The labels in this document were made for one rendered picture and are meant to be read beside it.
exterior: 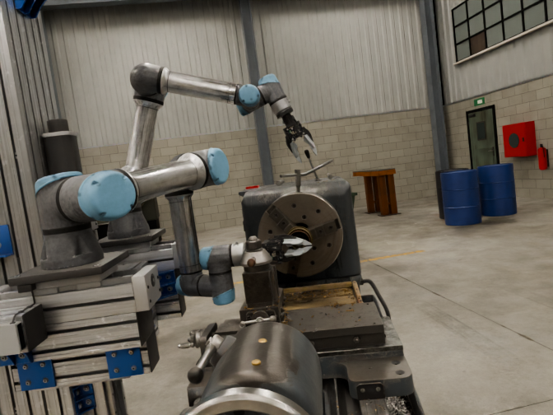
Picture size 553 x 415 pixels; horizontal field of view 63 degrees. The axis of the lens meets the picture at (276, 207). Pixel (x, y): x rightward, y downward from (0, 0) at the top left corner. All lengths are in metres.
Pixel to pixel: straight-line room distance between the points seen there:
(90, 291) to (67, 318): 0.09
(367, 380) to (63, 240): 0.78
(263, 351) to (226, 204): 11.09
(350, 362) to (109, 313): 0.60
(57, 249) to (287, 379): 0.86
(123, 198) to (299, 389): 0.77
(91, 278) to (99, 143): 10.70
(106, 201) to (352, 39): 11.94
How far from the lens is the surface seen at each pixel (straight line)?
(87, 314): 1.24
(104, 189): 1.11
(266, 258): 1.05
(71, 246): 1.22
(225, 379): 0.48
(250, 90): 1.65
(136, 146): 1.83
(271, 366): 0.48
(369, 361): 1.04
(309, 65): 12.30
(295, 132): 1.78
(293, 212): 1.65
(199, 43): 12.07
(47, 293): 1.27
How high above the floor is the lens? 1.34
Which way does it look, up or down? 5 degrees down
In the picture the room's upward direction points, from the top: 8 degrees counter-clockwise
